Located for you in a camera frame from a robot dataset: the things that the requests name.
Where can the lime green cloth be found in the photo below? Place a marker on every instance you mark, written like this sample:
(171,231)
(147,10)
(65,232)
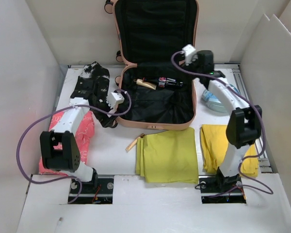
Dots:
(167,157)

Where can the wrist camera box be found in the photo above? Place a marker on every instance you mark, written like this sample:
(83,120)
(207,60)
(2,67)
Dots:
(189,52)
(113,100)

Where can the pink tissue pack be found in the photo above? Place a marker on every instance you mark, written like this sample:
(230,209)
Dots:
(84,133)

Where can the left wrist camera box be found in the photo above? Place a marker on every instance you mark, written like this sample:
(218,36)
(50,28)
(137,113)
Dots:
(113,100)

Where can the yellow cloth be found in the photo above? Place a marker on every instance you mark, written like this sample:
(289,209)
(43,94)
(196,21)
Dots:
(214,146)

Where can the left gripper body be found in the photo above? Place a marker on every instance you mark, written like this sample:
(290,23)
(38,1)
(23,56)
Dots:
(103,118)

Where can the light blue headphones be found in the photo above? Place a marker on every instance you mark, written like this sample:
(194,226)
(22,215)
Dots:
(215,102)

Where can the cola glass bottle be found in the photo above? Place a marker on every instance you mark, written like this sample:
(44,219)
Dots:
(163,82)

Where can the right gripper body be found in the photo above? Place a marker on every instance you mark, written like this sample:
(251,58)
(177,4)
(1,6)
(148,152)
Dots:
(195,67)

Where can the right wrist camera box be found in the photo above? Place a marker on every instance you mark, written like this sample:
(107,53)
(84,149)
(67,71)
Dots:
(189,52)

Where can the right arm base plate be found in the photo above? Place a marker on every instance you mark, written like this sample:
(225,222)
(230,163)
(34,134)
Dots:
(212,193)

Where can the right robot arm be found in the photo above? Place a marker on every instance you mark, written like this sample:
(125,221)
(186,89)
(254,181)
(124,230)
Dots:
(243,127)

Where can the black white patterned garment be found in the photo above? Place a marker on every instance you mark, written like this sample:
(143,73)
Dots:
(94,79)

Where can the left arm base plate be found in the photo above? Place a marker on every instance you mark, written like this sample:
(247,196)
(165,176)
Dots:
(103,194)

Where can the pink open suitcase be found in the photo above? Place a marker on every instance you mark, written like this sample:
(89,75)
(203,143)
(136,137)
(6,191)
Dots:
(149,33)

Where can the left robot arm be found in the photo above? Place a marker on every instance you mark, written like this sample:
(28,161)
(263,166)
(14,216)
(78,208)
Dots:
(59,148)

